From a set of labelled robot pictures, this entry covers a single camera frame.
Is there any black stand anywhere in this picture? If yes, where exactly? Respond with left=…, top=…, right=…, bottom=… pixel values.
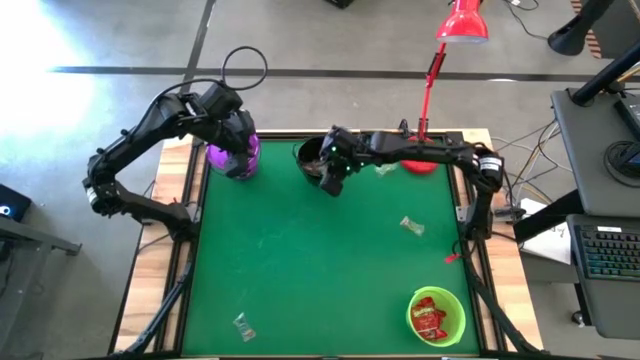
left=547, top=0, right=614, bottom=56

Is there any green plastic bucket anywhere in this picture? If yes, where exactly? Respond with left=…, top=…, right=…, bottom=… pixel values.
left=405, top=285, right=467, bottom=348

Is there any green table mat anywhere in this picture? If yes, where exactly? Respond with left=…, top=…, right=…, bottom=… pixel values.
left=182, top=138, right=480, bottom=355

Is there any red desk lamp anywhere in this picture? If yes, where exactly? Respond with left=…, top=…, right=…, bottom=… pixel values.
left=398, top=0, right=490, bottom=176

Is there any grey desk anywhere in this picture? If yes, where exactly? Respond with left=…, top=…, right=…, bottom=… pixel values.
left=567, top=214, right=640, bottom=341

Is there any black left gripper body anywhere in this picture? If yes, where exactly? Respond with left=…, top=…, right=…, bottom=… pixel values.
left=199, top=82, right=257, bottom=160

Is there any black computer with light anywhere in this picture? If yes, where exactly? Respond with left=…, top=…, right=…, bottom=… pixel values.
left=0, top=184, right=32, bottom=224

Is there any black pole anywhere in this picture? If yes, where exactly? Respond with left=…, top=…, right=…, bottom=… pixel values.
left=569, top=42, right=640, bottom=107

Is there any black plastic bucket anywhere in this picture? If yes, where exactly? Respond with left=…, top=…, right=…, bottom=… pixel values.
left=295, top=136, right=331, bottom=187

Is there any purple bucket with face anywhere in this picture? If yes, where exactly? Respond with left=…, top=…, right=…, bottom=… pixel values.
left=205, top=130, right=262, bottom=181

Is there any black keyboard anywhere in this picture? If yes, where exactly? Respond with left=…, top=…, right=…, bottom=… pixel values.
left=574, top=224, right=640, bottom=281

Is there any clear packet with green candy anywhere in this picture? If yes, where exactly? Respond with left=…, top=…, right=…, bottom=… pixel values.
left=399, top=215, right=426, bottom=238

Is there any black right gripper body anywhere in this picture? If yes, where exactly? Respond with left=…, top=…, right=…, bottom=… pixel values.
left=319, top=125, right=362, bottom=177

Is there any white paper sheet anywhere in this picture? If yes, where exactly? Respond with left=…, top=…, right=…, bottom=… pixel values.
left=519, top=198, right=576, bottom=265

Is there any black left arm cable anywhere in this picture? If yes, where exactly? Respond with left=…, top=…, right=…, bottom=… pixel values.
left=149, top=45, right=269, bottom=109

